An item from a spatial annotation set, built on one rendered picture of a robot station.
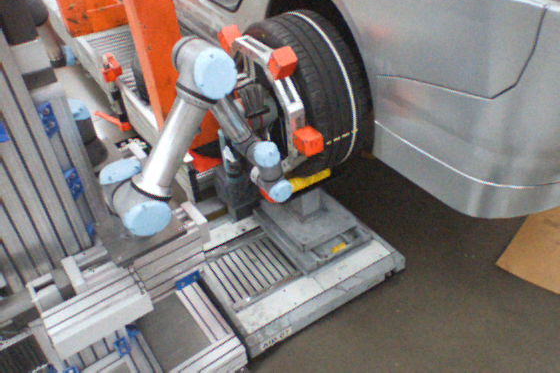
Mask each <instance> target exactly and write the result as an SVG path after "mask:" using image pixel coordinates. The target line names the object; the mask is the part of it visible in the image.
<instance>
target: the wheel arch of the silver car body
mask: <svg viewBox="0 0 560 373"><path fill-rule="evenodd" d="M293 10H312V11H314V12H316V13H318V14H320V15H321V16H324V17H325V18H326V19H327V20H328V21H329V22H331V24H332V25H333V26H334V27H335V28H336V29H337V28H338V26H339V24H340V22H341V21H342V17H343V18H344V19H345V17H344V16H343V15H342V12H341V10H339V8H338V7H337V4H336V3H335V2H334V1H333V0H267V2H266V4H265V7H264V15H263V20H264V19H267V18H270V17H276V16H279V15H281V14H284V13H287V12H291V11H293ZM348 32H352V34H353V31H352V29H351V28H350V27H349V25H348V22H347V20H346V19H345V20H344V22H343V23H342V26H341V28H340V30H339V33H340V34H342V37H343V38H344V40H346V42H347V33H348ZM373 115H374V141H373V151H374V145H375V113H374V105H373Z"/></svg>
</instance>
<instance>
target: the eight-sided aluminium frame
mask: <svg viewBox="0 0 560 373"><path fill-rule="evenodd" d="M231 43H232V44H231V48H230V50H229V51H228V53H227V55H228V56H229V57H231V59H232V60H233V62H234V63H235V65H236V68H237V75H239V74H240V64H241V63H242V60H243V55H242V54H246V55H247V56H248V58H252V59H253V60H254V61H255V62H256V63H258V64H260V65H261V66H262V67H263V69H264V72H265V74H266V75H267V77H268V79H269V81H270V84H271V86H272V87H273V89H274V91H275V95H276V97H277V98H278V100H279V102H280V103H281V107H282V108H283V111H284V114H285V119H286V137H287V146H288V156H287V157H286V159H284V160H283V161H282V160H281V167H282V170H283V172H284V174H286V173H287V172H291V171H292V169H293V168H295V167H297V166H298V165H299V164H300V163H302V162H304V161H306V159H308V157H306V156H303V155H302V153H301V152H299V151H297V149H295V148H294V147H293V140H292V131H294V130H298V129H301V128H302V127H305V117H304V115H305V111H304V107H303V105H302V100H300V98H299V97H298V95H297V92H296V90H295V88H294V86H293V85H292V81H291V80H290V78H289V76H287V77H285V78H283V79H281V82H280V81H279V80H278V81H275V80H274V78H273V76H272V75H271V74H270V70H269V69H268V68H267V63H268V61H269V58H270V53H271V52H272V51H275V50H272V49H270V48H269V47H268V46H264V45H263V44H262V43H260V42H258V40H254V39H253V38H252V36H251V37H250V36H248V35H246V36H243V37H240V38H237V39H235V40H233V42H231ZM281 83H282V85H283V87H284V89H285V91H286V92H285V91H284V89H283V87H282V86H281ZM286 94H287V96H288V97H289V99H290V101H291V103H290V101H289V99H288V97H287V96H286ZM295 123H296V124H295Z"/></svg>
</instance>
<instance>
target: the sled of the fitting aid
mask: <svg viewBox="0 0 560 373"><path fill-rule="evenodd" d="M253 210H254V220H255V221H256V222H257V223H258V224H259V226H260V227H262V228H263V229H264V230H265V232H266V233H267V234H268V235H269V236H270V238H272V239H273V240H274V241H275V243H276V244H277V245H278V246H279V247H280V248H281V249H282V250H283V251H284V253H285V254H286V255H287V256H288V257H289V258H290V259H291V260H292V261H293V263H294V264H295V265H296V266H297V267H298V268H299V269H300V270H301V271H302V272H303V274H304V275H305V276H306V277H308V278H310V277H314V276H315V275H317V274H318V273H319V272H323V271H325V270H326V269H327V268H329V267H330V266H334V265H335V264H336V263H338V262H340V261H343V260H345V259H346V258H347V257H349V256H351V255H354V254H355V253H357V252H358V251H360V250H363V249H364V248H366V247H368V246H369V245H370V237H371V233H369V232H368V231H367V230H366V229H365V228H364V227H362V226H361V225H360V224H359V223H358V222H356V226H355V227H351V228H350V229H348V230H346V231H345V232H341V233H340V234H338V235H336V236H335V237H334V238H330V239H329V240H327V241H325V242H324V243H320V244H319V245H317V246H315V247H314V248H313V249H309V250H308V251H306V252H303V251H302V249H300V248H299V247H298V246H297V244H296V243H294V242H293V241H292V239H291V238H290V237H288V236H287V235H286V233H285V232H284V231H283V230H282V229H281V227H280V226H278V225H277V224H276V223H275V221H273V220H272V219H271V218H270V216H268V215H267V214H266V213H265V211H264V210H263V209H262V208H261V207H260V205H259V206H258V207H256V208H254V209H253Z"/></svg>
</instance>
